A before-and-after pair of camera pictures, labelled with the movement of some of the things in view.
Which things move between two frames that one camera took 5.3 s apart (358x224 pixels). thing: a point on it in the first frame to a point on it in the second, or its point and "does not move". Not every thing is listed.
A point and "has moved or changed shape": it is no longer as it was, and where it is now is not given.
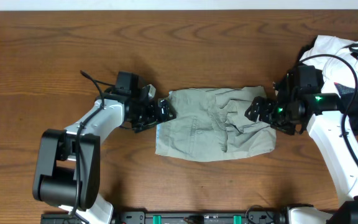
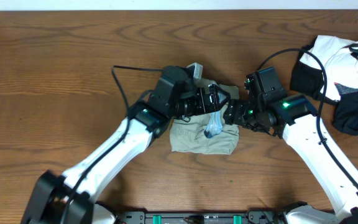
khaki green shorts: x=211 y=125 has moved or changed shape
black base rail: x=176 y=218 does not move
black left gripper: x=151 y=112 to x=212 y=99
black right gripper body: x=283 y=121 to x=246 y=115
